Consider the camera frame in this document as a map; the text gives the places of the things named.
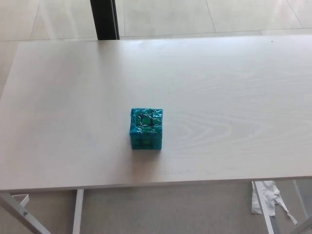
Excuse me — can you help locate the teal taped cube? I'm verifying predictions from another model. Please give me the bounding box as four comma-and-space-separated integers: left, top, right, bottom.
129, 107, 164, 151

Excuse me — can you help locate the white straight table leg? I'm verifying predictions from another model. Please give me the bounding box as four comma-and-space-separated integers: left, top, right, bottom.
72, 189, 85, 234

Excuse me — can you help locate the white crumpled paper strip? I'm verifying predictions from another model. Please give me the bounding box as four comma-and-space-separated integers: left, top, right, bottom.
251, 180, 299, 225

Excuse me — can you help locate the white slanted table leg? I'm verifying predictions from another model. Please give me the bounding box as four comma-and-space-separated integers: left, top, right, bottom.
252, 181, 281, 234

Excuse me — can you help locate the white diagonal table brace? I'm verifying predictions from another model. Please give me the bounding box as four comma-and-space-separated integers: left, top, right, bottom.
0, 194, 52, 234

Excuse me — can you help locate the black vertical post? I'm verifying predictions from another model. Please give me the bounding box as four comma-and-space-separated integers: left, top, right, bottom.
90, 0, 120, 40

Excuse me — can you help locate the white triangular metal bracket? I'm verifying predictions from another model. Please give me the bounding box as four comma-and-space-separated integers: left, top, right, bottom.
10, 193, 30, 208

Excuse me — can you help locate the pale thin frame bar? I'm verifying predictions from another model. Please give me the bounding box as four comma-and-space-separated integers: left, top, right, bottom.
293, 179, 309, 217

